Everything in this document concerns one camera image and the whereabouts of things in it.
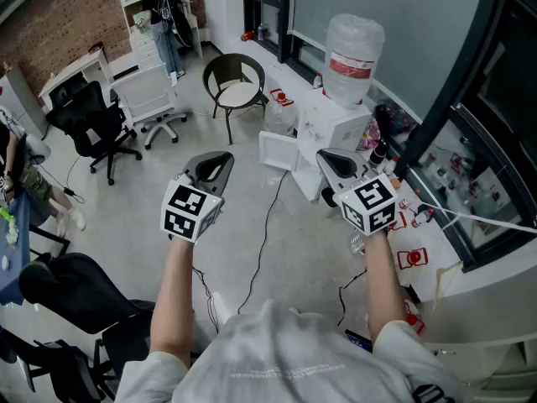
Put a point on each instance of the blue table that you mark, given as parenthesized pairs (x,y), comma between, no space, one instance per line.
(14,246)

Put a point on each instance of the dark wicker chair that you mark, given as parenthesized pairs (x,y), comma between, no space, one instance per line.
(235,92)

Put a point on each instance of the black mesh office chair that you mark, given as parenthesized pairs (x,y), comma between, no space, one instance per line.
(92,120)

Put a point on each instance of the black padded office chair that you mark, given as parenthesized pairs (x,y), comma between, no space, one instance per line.
(79,292)

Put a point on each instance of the white desk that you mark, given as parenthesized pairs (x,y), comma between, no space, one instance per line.
(71,71)

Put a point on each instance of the person's right forearm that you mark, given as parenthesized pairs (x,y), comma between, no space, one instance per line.
(384,284)

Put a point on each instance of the white office chair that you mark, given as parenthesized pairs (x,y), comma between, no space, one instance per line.
(147,95)

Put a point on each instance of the black framed window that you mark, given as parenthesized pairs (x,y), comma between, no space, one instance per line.
(461,120)

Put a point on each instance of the colourful patterned bag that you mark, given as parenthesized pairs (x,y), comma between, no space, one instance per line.
(369,134)

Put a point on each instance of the white bottle red cap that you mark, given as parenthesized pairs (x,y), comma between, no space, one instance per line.
(391,165)

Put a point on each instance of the white bookshelf with drawers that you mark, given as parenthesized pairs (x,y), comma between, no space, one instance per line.
(142,48)

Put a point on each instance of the dark phone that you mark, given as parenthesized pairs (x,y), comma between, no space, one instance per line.
(358,340)

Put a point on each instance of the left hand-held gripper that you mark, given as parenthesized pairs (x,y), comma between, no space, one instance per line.
(189,208)

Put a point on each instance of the black bottle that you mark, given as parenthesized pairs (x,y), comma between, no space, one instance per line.
(379,153)

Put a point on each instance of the person's white shirt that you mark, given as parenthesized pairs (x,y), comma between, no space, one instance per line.
(293,359)

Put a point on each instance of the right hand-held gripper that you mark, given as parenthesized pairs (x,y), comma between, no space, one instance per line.
(369,204)

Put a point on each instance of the large clear water bottle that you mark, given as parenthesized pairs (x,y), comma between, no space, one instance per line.
(352,57)

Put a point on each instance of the white water dispenser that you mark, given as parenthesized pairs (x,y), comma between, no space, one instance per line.
(331,120)

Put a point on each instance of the wooden clothes hanger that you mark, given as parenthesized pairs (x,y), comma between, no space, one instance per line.
(446,279)

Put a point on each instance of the small bottle red cap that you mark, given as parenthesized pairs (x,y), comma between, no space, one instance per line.
(423,217)
(409,202)

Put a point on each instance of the person's left forearm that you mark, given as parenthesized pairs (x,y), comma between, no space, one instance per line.
(172,292)

